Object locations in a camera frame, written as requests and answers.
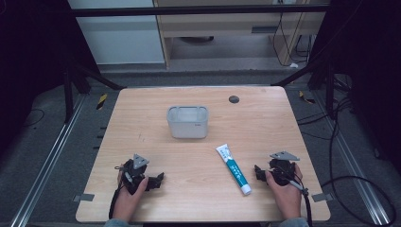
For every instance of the white plug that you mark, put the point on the white plug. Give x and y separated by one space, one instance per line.
293 65

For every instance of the metal floor rail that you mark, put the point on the metal floor rail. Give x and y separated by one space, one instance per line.
356 170
47 164

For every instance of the dark round table grommet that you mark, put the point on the dark round table grommet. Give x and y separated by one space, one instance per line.
233 99

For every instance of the grey plastic container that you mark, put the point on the grey plastic container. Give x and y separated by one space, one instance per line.
187 124

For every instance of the black horizontal bar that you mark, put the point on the black horizontal bar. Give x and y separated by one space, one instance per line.
189 10

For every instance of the person's left hand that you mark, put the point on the person's left hand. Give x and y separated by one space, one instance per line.
127 201

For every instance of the grey tape strip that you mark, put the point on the grey tape strip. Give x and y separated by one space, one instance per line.
322 197
83 197

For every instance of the white and teal toothpaste tube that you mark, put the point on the white and teal toothpaste tube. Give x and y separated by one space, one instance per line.
235 170

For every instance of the black metal stand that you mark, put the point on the black metal stand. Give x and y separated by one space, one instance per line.
68 94
329 91

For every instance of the black curtain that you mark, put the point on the black curtain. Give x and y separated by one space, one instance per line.
369 63
31 63

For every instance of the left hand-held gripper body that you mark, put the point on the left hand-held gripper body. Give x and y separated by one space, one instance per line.
136 171

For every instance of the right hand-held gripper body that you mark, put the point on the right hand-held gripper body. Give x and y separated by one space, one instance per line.
281 168

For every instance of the light wooden desk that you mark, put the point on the light wooden desk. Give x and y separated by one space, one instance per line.
220 25

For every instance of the yellow and black floor tape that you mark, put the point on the yellow and black floor tape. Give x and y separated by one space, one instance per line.
101 101
306 97

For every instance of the person's right hand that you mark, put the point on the person's right hand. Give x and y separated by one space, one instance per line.
285 197

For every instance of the white cabinet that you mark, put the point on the white cabinet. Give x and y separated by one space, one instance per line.
119 38

